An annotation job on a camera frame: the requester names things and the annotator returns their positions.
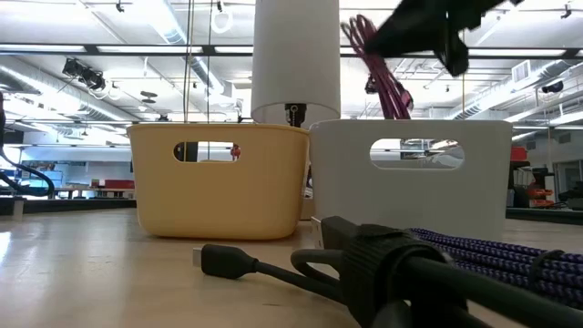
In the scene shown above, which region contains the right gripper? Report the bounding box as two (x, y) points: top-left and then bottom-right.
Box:
(364, 0), (520, 77)

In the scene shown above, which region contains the pink braided cable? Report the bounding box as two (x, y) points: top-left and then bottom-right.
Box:
(340, 13), (414, 121)

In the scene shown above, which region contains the purple braided cable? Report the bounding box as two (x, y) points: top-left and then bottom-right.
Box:
(407, 227), (583, 311)

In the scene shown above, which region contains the thick black cable with strap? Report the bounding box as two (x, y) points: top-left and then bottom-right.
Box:
(191, 215), (583, 328)

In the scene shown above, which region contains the white cylindrical lamp shade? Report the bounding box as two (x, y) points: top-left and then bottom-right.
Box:
(250, 0), (342, 128)

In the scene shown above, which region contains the white ceiling vent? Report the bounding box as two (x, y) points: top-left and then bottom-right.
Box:
(510, 59), (532, 84)

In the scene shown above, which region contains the black lamp socket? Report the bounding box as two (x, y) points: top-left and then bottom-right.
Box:
(284, 102), (307, 128)

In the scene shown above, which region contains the black ceiling speaker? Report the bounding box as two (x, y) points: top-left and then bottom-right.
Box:
(541, 79), (565, 95)

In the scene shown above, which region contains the white plastic bin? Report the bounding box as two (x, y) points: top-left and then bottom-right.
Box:
(309, 118), (514, 242)

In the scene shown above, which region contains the yellow plastic bin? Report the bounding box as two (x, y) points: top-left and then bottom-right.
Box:
(126, 122), (311, 241)

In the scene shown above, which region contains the black ceiling device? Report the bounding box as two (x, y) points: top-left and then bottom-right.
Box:
(61, 56), (108, 92)

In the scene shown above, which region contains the thin hanging cable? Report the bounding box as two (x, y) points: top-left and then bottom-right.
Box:
(460, 26), (466, 120)

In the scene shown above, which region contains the black hanging cable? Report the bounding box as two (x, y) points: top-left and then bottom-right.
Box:
(206, 0), (213, 123)
(183, 0), (196, 123)

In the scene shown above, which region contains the black aluminium table frame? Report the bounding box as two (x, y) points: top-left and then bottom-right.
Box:
(0, 196), (583, 225)

